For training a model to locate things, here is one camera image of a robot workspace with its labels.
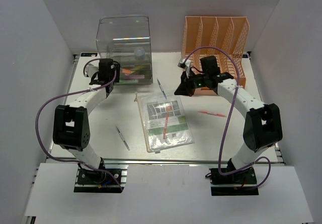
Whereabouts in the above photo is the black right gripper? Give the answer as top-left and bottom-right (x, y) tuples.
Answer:
(175, 69), (209, 97)

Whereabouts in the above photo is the purple highlighter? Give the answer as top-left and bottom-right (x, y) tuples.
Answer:
(124, 75), (145, 80)

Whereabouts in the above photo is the clear paper clip tub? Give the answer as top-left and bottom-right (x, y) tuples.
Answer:
(134, 47), (145, 60)

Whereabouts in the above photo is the clear grey drawer organizer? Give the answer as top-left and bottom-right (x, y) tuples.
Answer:
(96, 15), (153, 85)

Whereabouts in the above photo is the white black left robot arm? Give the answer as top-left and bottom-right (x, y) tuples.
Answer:
(53, 58), (120, 183)

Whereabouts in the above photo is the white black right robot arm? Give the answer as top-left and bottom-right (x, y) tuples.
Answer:
(174, 56), (283, 183)

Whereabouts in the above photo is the green highlighter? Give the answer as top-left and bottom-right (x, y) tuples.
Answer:
(118, 79), (138, 85)

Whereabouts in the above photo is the blue white pen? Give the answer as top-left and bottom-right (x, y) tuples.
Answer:
(156, 79), (167, 99)

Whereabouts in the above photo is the pink red pen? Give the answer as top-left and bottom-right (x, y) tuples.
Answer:
(198, 110), (226, 117)

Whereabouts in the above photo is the orange red pen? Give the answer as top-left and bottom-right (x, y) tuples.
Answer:
(163, 112), (169, 139)

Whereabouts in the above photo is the clear mesh zipper pouch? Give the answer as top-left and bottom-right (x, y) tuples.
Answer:
(136, 91), (194, 153)

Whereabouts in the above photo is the grey white pen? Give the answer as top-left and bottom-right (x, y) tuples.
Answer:
(115, 126), (130, 151)

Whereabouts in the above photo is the orange file rack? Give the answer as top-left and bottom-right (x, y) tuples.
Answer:
(180, 16), (250, 87)

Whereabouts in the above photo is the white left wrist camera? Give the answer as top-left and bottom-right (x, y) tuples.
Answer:
(84, 64), (99, 78)

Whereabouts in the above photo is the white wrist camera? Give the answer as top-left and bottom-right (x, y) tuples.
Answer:
(84, 64), (99, 78)
(178, 58), (191, 78)

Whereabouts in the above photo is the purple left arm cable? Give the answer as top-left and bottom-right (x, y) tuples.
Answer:
(35, 59), (124, 192)

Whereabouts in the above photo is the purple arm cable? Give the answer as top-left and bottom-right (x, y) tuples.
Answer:
(35, 59), (124, 192)
(183, 46), (272, 190)

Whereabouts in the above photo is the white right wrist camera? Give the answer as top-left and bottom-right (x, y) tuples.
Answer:
(178, 58), (191, 78)

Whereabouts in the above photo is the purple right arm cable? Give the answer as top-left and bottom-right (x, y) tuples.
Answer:
(183, 46), (272, 190)

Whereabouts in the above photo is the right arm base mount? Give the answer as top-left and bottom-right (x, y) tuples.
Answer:
(205, 168), (259, 196)

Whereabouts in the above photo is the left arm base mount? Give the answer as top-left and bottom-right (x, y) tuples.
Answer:
(73, 165), (125, 193)

